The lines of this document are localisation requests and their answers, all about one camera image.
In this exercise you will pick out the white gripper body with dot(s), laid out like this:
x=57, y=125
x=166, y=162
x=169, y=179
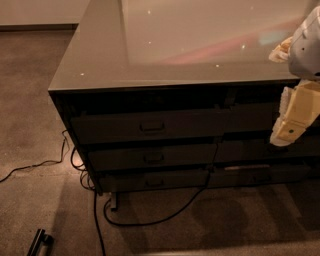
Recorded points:
x=306, y=55

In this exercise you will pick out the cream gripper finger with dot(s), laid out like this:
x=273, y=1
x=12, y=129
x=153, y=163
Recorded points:
x=299, y=108

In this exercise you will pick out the dark grey drawer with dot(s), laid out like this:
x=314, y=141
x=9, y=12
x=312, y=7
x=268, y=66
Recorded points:
x=154, y=180
x=113, y=128
x=136, y=158
x=251, y=150
x=251, y=175
x=252, y=117

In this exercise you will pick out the dark grey drawer cabinet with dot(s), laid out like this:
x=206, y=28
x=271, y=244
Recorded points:
x=135, y=56

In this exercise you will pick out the metal cabinet leg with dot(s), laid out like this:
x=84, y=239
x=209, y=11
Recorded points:
x=114, y=201

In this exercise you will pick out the black metal object on floor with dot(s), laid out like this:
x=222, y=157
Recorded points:
x=41, y=245

